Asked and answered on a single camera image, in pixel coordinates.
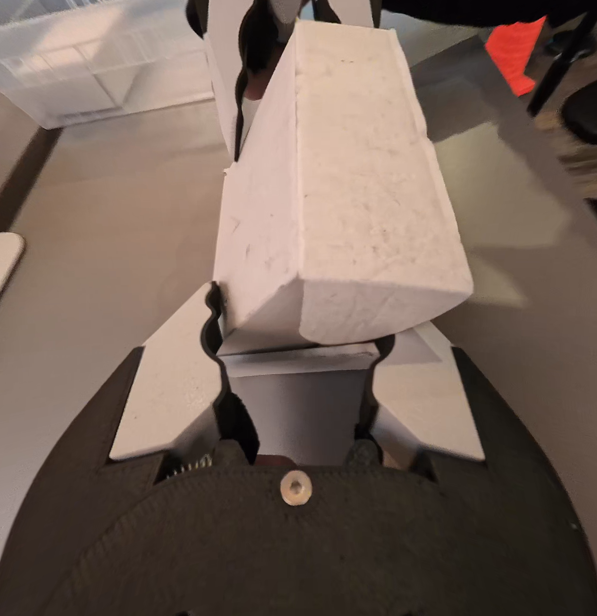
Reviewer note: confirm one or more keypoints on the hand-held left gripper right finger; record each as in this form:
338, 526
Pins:
423, 399

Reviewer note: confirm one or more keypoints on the orange cone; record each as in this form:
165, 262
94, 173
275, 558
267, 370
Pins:
515, 53

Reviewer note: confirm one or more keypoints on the white cardboard box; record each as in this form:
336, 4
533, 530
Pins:
356, 192

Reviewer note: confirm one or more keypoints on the clear plastic storage bin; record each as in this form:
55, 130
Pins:
62, 72

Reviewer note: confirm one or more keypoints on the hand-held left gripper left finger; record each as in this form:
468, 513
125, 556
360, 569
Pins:
173, 385

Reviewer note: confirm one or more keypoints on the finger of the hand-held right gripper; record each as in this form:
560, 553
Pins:
224, 57
285, 10

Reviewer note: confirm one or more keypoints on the white base document stand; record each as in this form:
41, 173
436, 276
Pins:
2, 269

